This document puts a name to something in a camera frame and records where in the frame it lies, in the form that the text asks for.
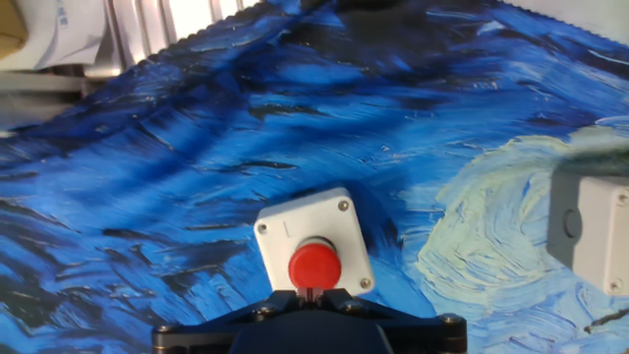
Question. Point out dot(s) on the crumpled white plastic bag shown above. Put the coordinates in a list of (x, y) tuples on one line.
[(69, 39)]

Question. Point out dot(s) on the grey box red button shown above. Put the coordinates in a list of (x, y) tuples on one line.
[(599, 231)]

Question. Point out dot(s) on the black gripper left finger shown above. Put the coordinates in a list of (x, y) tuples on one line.
[(196, 339)]

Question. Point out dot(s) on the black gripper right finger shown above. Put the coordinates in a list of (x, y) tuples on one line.
[(427, 339)]

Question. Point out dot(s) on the Van Gogh painting tablecloth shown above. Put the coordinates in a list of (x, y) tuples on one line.
[(295, 123)]

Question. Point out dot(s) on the white box red mushroom button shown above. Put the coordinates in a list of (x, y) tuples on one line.
[(304, 221)]

